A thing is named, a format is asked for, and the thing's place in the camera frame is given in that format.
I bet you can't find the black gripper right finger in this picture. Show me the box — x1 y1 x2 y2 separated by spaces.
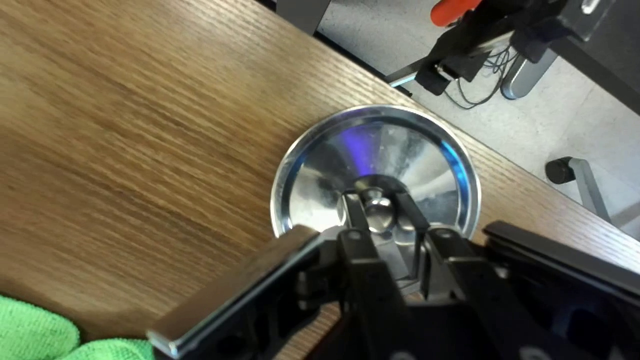
390 191 499 316

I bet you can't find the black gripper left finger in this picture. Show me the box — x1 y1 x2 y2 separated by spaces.
335 191 411 360

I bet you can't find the silver metal bowl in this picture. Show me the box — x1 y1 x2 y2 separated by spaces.
268 104 485 244

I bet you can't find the grey office chair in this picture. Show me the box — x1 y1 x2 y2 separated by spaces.
545 154 640 243

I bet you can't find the green cloth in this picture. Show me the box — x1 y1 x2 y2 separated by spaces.
0 295 156 360

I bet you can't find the black cable bundle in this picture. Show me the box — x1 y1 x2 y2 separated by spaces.
439 47 528 113

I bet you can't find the black clamp with orange handle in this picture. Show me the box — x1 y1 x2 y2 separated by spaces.
386 0 582 96

